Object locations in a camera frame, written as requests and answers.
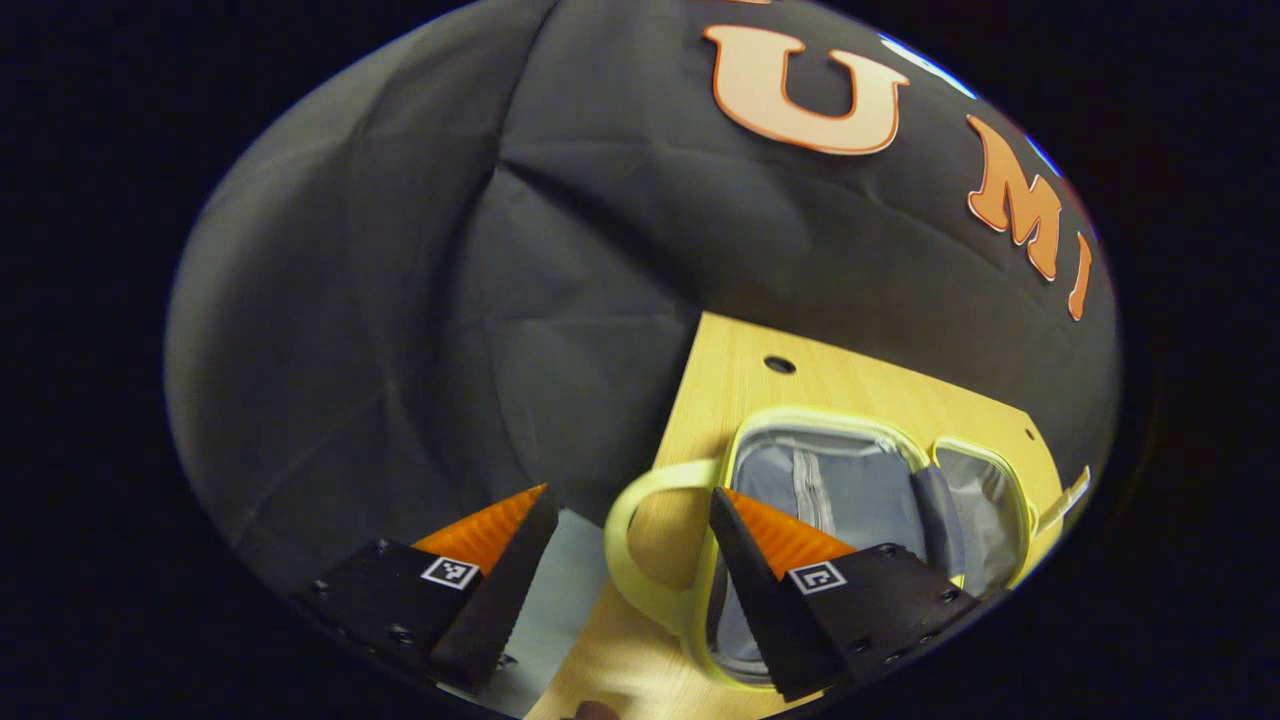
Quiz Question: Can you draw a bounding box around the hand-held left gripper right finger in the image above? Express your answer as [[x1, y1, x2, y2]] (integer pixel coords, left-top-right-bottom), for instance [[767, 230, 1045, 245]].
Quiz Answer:
[[707, 487, 987, 702]]

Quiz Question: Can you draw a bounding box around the pale yellow suitcase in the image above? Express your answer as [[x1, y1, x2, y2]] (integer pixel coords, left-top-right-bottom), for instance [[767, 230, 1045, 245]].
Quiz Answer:
[[603, 404, 1093, 693]]

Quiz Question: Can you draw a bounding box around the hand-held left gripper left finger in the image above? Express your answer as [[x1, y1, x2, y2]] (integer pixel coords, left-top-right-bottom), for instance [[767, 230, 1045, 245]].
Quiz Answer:
[[295, 483, 561, 694]]

